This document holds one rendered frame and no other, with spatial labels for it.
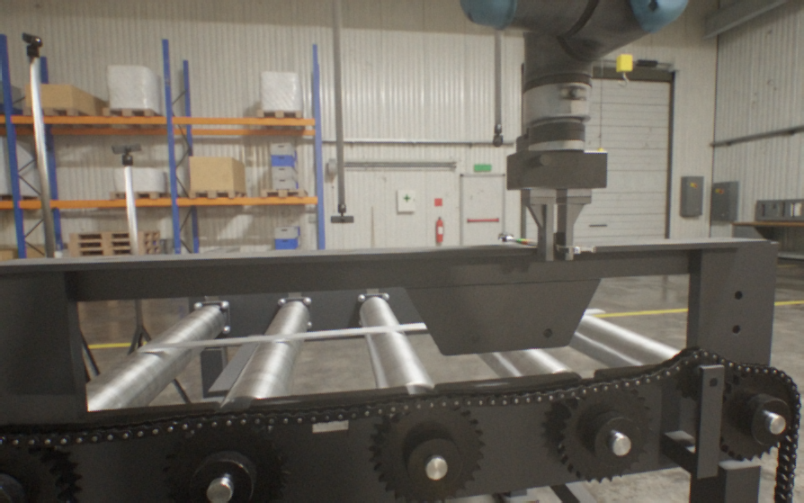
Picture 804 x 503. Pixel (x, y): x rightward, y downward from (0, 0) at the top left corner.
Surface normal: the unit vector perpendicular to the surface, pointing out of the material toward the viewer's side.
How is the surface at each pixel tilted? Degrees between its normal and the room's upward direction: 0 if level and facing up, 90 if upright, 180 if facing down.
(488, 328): 90
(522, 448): 90
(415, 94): 90
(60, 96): 90
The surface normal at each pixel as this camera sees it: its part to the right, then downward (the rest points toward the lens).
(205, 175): 0.15, 0.08
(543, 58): -0.71, 0.07
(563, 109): -0.18, 0.09
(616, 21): 0.18, 0.87
